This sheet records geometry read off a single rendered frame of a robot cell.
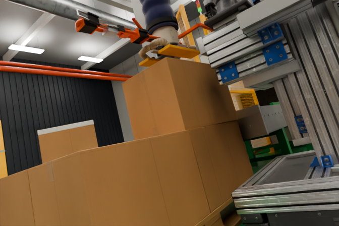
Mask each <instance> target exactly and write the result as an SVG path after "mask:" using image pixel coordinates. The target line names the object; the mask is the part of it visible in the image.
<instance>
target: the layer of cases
mask: <svg viewBox="0 0 339 226"><path fill-rule="evenodd" d="M253 175H254V174H253V170H252V167H251V164H250V161H249V157H248V154H247V151H246V147H245V144H244V141H243V138H242V135H241V131H240V128H239V125H238V122H237V121H231V122H226V123H221V124H216V125H211V126H205V127H200V128H195V129H190V130H185V131H179V132H174V133H169V134H164V135H159V136H154V137H149V138H144V139H139V140H133V141H128V142H123V143H118V144H113V145H108V146H102V147H97V148H92V149H87V150H82V151H78V152H75V153H72V154H69V155H66V156H63V157H61V158H58V159H55V160H52V161H49V162H46V163H43V164H41V165H38V166H35V167H32V168H29V169H26V170H24V171H21V172H18V173H15V174H12V175H10V176H7V177H4V178H1V179H0V226H194V225H196V224H197V223H198V222H200V221H201V220H202V219H203V218H205V217H206V216H208V215H209V214H210V213H211V212H213V211H214V210H215V209H217V208H218V207H219V206H221V205H222V204H223V203H224V202H226V201H227V200H228V199H230V198H231V197H232V195H231V193H232V192H233V191H234V190H235V189H237V188H238V187H240V186H241V185H242V184H243V183H244V182H246V181H247V180H248V179H249V178H251V177H252V176H253Z"/></svg>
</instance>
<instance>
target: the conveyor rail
mask: <svg viewBox="0 0 339 226"><path fill-rule="evenodd" d="M260 108H261V111H262V114H263V117H264V120H265V123H266V126H267V129H268V132H269V133H271V132H274V131H276V130H279V129H281V128H284V127H286V126H287V123H286V120H285V117H284V114H283V111H282V109H281V106H280V104H275V105H266V106H260Z"/></svg>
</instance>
